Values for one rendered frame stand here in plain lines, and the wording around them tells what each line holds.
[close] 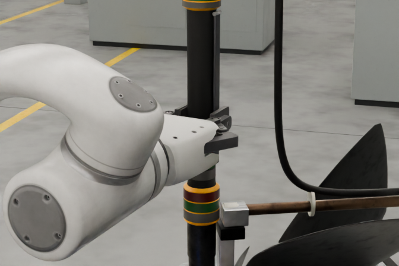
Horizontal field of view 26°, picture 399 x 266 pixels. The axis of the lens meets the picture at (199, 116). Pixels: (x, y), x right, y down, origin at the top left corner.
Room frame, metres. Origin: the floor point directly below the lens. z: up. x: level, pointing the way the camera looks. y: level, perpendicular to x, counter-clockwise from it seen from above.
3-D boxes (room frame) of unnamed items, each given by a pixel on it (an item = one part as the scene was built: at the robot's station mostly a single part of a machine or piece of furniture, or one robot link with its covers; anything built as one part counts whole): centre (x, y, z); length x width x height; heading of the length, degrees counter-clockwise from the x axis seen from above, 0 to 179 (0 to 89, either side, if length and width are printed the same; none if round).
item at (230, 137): (0.88, 0.00, 1.50); 0.08 x 0.06 x 0.01; 94
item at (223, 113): (0.93, -0.03, 1.50); 0.07 x 0.03 x 0.03; 154
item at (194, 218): (0.96, 0.00, 1.39); 0.04 x 0.04 x 0.01
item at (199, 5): (0.96, 0.00, 1.64); 0.04 x 0.04 x 0.01
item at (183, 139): (0.86, 0.04, 1.50); 0.11 x 0.10 x 0.07; 154
